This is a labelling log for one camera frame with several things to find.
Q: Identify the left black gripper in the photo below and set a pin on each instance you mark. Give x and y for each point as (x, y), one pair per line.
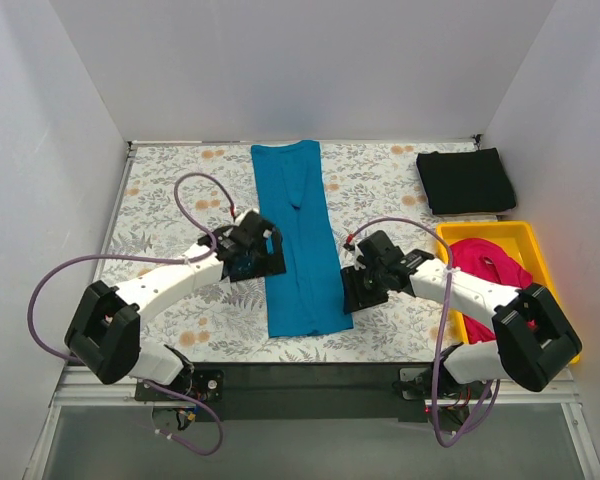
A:
(259, 261)

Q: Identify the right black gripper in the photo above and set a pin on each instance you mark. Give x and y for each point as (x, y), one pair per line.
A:
(359, 288)

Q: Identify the teal blue t shirt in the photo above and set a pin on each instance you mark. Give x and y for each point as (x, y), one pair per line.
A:
(308, 299)

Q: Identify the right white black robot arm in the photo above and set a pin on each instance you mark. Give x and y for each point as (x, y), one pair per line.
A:
(533, 339)

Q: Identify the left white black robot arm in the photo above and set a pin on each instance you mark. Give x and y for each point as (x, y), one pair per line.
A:
(105, 332)

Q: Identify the floral patterned table mat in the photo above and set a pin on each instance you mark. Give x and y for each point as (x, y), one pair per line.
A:
(173, 193)

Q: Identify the magenta pink t shirt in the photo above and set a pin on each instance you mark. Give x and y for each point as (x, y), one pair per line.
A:
(491, 262)

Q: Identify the folded black t shirt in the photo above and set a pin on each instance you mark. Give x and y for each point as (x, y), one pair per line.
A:
(464, 183)

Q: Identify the yellow plastic tray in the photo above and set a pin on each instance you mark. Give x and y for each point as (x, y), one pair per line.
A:
(516, 237)

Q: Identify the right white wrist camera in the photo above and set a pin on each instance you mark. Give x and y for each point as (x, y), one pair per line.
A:
(353, 249)

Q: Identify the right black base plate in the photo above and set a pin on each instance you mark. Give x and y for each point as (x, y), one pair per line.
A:
(417, 382)

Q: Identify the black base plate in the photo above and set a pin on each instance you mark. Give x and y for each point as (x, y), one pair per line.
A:
(205, 385)
(417, 382)

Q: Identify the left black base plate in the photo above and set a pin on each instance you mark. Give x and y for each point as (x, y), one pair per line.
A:
(205, 385)

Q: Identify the aluminium frame rail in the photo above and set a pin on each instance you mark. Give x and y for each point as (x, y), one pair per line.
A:
(78, 387)

